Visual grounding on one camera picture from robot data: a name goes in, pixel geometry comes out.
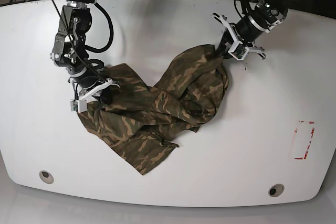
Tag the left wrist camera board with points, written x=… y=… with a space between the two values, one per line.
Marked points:
x=239 y=53

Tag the left table cable grommet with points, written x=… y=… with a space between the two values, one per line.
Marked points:
x=46 y=177

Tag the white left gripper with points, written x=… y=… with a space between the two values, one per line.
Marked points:
x=231 y=40

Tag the right table cable grommet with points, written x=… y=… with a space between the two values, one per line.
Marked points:
x=276 y=190

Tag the red tape rectangle marking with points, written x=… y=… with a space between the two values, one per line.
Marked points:
x=302 y=138

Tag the camouflage t-shirt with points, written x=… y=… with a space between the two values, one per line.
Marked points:
x=140 y=122

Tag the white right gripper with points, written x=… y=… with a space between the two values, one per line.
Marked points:
x=86 y=95

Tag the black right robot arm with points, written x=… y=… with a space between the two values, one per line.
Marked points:
x=71 y=52

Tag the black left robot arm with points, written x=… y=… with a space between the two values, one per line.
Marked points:
x=266 y=15

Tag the table cable grommet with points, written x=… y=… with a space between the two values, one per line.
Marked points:
x=276 y=190
x=46 y=177

